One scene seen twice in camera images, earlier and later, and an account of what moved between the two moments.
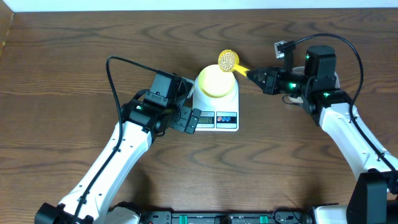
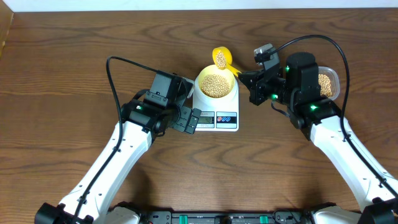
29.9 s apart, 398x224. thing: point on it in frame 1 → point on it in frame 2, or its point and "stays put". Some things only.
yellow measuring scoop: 228,61 → 229,58
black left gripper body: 185,113 stays put
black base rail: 282,216 stays put
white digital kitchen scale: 219,114 stays put
